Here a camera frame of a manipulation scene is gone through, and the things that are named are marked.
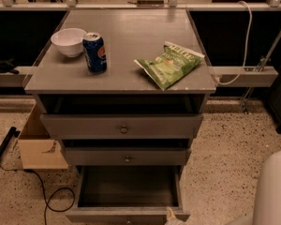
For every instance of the white ceramic bowl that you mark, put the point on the white ceramic bowl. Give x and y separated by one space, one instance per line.
69 41

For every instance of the cardboard box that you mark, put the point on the cardboard box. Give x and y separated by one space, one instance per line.
38 150

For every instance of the green chip bag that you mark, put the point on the green chip bag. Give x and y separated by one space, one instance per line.
170 66

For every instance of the blue pepsi soda can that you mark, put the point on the blue pepsi soda can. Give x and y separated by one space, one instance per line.
94 50

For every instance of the grey middle drawer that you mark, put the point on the grey middle drawer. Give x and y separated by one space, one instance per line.
86 156

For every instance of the grey drawer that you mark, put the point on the grey drawer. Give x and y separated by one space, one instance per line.
123 126
131 195
86 156

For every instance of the grey bottom drawer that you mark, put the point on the grey bottom drawer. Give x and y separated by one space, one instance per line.
131 195

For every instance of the grey wooden drawer cabinet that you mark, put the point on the grey wooden drawer cabinet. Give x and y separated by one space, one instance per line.
63 85

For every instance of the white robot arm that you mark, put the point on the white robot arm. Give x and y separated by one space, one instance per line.
267 205

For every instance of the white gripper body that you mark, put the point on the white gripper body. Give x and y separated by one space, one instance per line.
172 217

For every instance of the black object on rail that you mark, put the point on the black object on rail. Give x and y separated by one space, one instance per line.
6 66

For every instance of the black bar on floor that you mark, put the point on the black bar on floor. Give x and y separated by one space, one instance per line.
11 133

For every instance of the grey top drawer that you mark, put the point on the grey top drawer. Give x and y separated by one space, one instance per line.
123 126

